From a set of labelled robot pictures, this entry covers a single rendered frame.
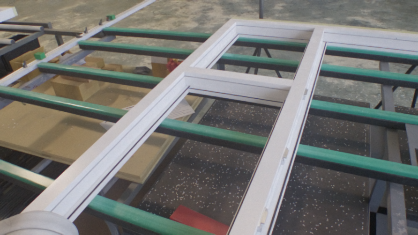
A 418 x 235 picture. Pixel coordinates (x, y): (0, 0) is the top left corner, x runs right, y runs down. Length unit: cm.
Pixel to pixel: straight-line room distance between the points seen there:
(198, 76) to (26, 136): 86
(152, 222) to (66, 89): 116
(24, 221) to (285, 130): 64
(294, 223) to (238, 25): 98
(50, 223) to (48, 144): 119
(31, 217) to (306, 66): 99
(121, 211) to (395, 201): 64
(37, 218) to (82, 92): 142
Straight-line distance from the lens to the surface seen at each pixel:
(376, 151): 141
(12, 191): 184
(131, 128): 89
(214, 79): 108
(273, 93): 103
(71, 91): 172
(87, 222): 154
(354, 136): 141
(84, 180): 79
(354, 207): 113
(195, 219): 99
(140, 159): 122
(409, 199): 122
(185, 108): 144
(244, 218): 61
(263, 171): 69
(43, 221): 29
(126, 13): 219
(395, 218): 82
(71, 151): 137
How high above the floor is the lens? 142
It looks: 35 degrees down
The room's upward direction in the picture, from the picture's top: 5 degrees counter-clockwise
